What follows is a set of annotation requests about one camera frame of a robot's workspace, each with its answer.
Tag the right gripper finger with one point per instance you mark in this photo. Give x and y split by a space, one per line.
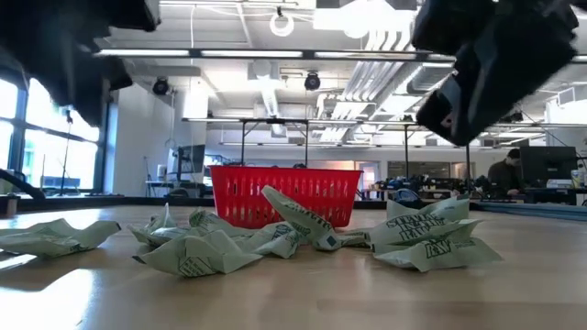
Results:
451 114

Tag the green-white stevia packet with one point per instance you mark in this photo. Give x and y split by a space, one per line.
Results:
355 238
55 238
280 240
215 222
158 227
440 256
302 220
413 231
202 256
435 208

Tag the thin black floor stand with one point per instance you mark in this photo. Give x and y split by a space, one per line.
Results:
68 151

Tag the person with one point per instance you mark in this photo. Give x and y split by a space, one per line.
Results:
504 176

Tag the blue office chair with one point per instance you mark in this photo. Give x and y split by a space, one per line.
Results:
407 197

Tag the black computer monitor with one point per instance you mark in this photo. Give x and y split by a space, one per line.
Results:
548 167

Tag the black curved bar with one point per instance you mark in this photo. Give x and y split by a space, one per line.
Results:
23 183

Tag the overhead rig beam with lights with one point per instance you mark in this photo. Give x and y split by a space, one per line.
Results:
195 53

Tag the dark monitor on stand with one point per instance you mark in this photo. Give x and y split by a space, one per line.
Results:
190 158

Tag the red plastic basket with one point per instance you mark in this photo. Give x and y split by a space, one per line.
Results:
284 192

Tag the black hanging camera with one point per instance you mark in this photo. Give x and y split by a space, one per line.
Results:
160 86
511 117
312 81

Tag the small dark post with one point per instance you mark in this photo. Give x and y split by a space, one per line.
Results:
9 205

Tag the black aluminium table frame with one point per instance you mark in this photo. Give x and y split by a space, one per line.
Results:
137 201

